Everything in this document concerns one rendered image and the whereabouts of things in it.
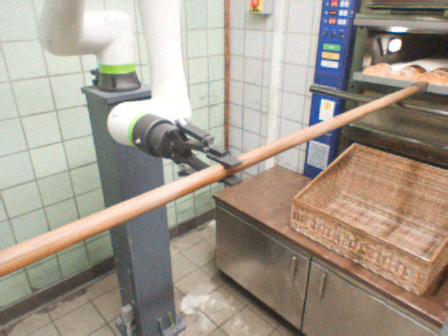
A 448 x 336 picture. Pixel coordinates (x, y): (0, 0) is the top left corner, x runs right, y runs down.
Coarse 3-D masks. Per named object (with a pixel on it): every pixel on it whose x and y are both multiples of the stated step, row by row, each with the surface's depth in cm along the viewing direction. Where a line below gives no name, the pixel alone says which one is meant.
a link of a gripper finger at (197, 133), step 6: (186, 120) 73; (180, 126) 71; (186, 126) 71; (192, 126) 71; (186, 132) 71; (192, 132) 69; (198, 132) 69; (204, 132) 69; (198, 138) 68; (204, 138) 67; (210, 138) 68
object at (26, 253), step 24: (408, 96) 118; (336, 120) 89; (288, 144) 76; (216, 168) 64; (240, 168) 67; (168, 192) 57; (192, 192) 61; (96, 216) 50; (120, 216) 51; (48, 240) 45; (72, 240) 47; (0, 264) 42; (24, 264) 44
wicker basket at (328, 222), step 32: (352, 160) 171; (384, 160) 161; (320, 192) 162; (352, 192) 172; (384, 192) 161; (416, 192) 152; (320, 224) 141; (352, 224) 130; (384, 224) 154; (416, 224) 152; (352, 256) 134; (384, 256) 123; (416, 256) 114; (416, 288) 118
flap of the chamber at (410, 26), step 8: (360, 24) 140; (368, 24) 137; (376, 24) 135; (384, 24) 133; (392, 24) 131; (400, 24) 129; (408, 24) 127; (416, 24) 125; (424, 24) 123; (432, 24) 122; (440, 24) 120; (416, 32) 141; (424, 32) 137; (432, 32) 134; (440, 32) 130
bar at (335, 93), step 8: (312, 88) 138; (320, 88) 136; (328, 88) 134; (336, 96) 132; (344, 96) 129; (352, 96) 127; (360, 96) 125; (368, 96) 124; (392, 104) 117; (400, 104) 116; (408, 104) 114; (408, 112) 115; (416, 112) 113; (424, 112) 111; (432, 112) 109; (440, 112) 108
